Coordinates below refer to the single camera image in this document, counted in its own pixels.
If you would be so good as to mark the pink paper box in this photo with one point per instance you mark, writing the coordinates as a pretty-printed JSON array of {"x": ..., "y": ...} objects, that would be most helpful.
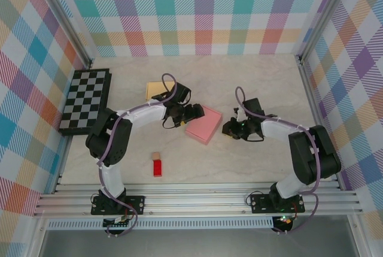
[{"x": 203, "y": 125}]

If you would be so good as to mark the yellow paper box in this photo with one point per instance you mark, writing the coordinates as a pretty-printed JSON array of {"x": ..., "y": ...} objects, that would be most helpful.
[{"x": 155, "y": 89}]

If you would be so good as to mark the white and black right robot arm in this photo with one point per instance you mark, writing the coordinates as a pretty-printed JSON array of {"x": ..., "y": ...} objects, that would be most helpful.
[{"x": 275, "y": 129}]

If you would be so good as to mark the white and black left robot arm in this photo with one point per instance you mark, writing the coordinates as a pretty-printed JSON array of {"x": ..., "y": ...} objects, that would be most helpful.
[{"x": 143, "y": 114}]

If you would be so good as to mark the small wooden cube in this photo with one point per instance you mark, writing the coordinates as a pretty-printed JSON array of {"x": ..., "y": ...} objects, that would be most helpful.
[{"x": 156, "y": 156}]

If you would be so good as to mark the red rectangular block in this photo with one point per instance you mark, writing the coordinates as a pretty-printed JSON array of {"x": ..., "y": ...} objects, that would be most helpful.
[{"x": 158, "y": 167}]

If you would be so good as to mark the black and grey checkerboard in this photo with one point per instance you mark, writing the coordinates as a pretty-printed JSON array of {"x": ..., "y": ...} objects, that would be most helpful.
[{"x": 85, "y": 98}]

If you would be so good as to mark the small circuit board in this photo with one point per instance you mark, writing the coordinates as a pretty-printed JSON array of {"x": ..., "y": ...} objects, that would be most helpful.
[
  {"x": 118, "y": 222},
  {"x": 284, "y": 220}
]

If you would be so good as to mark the grey metal sheet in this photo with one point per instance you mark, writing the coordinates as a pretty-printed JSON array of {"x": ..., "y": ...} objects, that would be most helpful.
[{"x": 194, "y": 243}]

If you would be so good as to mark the aluminium side rail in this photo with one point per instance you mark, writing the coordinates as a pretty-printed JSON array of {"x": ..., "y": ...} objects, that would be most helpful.
[
  {"x": 307, "y": 80},
  {"x": 61, "y": 173}
]

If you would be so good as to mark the aluminium mounting rail frame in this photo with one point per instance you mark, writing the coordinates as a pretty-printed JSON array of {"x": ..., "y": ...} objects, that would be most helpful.
[{"x": 194, "y": 200}]

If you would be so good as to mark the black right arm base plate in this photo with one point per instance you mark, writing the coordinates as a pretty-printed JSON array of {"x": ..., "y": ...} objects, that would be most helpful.
[{"x": 260, "y": 203}]

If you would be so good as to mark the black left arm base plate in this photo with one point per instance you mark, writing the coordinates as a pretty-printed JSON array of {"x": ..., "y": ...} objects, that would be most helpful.
[{"x": 137, "y": 204}]

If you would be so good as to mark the aluminium corner post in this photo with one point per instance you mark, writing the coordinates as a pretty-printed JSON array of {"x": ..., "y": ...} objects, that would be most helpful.
[
  {"x": 325, "y": 14},
  {"x": 66, "y": 17}
]

